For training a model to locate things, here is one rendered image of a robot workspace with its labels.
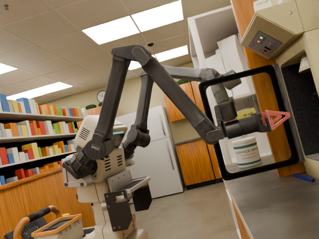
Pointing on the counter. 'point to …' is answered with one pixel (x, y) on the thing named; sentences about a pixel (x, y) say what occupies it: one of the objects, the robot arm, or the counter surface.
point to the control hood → (275, 26)
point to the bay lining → (303, 106)
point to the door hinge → (289, 112)
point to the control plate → (258, 46)
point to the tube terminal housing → (313, 5)
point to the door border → (279, 111)
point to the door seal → (281, 110)
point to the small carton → (258, 4)
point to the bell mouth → (304, 67)
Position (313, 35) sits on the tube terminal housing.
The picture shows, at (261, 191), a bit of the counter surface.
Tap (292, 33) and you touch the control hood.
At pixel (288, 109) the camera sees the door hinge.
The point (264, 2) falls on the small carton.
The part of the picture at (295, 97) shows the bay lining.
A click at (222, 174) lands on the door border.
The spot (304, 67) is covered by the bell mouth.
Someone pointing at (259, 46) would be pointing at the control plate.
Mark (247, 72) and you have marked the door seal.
